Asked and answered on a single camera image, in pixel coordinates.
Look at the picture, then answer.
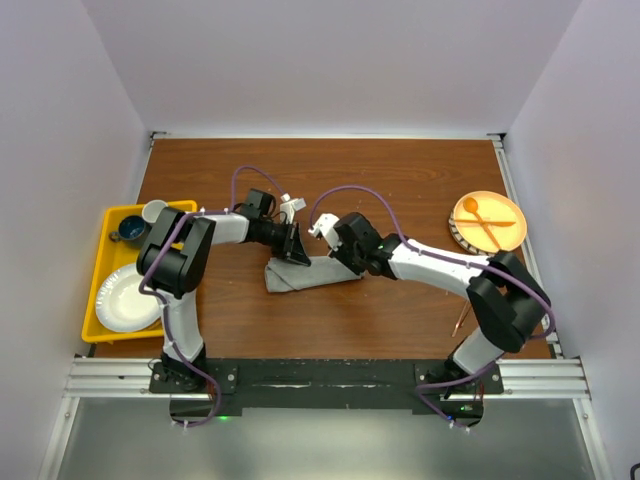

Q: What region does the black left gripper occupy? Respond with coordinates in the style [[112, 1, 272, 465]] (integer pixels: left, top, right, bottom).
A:
[[257, 219, 309, 266]]

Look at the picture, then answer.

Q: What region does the grey cloth napkin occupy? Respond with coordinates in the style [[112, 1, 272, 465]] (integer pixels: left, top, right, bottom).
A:
[[264, 256, 363, 293]]

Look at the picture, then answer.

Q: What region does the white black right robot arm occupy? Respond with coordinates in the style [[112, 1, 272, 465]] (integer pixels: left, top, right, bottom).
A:
[[314, 212, 550, 393]]

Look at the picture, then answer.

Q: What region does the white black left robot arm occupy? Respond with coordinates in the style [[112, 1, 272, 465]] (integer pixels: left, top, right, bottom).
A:
[[136, 189, 311, 392]]

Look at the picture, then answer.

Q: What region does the orange plastic spoon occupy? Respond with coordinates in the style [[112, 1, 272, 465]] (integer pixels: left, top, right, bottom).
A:
[[463, 196, 501, 250]]

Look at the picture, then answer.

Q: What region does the copper metal spoon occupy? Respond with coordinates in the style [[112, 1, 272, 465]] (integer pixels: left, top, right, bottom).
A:
[[451, 302, 471, 338]]

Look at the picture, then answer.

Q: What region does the orange divided plate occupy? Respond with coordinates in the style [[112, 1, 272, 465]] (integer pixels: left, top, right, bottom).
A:
[[448, 190, 528, 255]]

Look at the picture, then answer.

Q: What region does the grey ceramic mug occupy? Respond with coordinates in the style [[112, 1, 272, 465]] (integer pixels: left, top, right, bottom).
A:
[[141, 199, 168, 225]]

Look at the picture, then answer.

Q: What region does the dark blue ceramic cup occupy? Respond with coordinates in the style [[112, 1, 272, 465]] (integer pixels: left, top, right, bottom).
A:
[[108, 215, 151, 249]]

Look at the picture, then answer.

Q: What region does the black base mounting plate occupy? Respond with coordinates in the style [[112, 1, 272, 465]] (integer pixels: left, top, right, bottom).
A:
[[148, 357, 503, 419]]

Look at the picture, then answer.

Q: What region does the yellow plastic tray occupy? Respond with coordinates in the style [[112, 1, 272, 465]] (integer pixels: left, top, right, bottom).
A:
[[81, 199, 199, 344]]

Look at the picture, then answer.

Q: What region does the white ceramic plate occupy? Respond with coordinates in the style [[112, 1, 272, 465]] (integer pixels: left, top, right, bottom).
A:
[[95, 263, 161, 333]]

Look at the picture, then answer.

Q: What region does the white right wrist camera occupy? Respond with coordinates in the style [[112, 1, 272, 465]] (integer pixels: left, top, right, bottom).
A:
[[308, 213, 342, 251]]

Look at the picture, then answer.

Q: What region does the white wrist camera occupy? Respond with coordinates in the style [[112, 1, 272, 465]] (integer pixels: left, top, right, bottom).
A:
[[308, 213, 342, 251], [278, 193, 306, 224]]

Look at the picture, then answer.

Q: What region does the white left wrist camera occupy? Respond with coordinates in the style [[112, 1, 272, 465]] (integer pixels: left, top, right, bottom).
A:
[[278, 193, 306, 224]]

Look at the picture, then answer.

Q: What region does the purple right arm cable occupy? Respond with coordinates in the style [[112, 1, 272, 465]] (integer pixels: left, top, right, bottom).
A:
[[309, 185, 556, 426]]

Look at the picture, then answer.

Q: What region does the aluminium right frame rail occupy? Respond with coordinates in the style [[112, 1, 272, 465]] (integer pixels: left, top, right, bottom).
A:
[[487, 134, 564, 359]]

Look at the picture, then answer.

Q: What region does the aluminium frame rail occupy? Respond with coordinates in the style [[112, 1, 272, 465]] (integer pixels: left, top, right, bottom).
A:
[[63, 358, 590, 400], [487, 134, 564, 359]]

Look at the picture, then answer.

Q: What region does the aluminium front frame rail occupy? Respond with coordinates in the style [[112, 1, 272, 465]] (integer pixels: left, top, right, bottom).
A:
[[63, 358, 590, 400]]

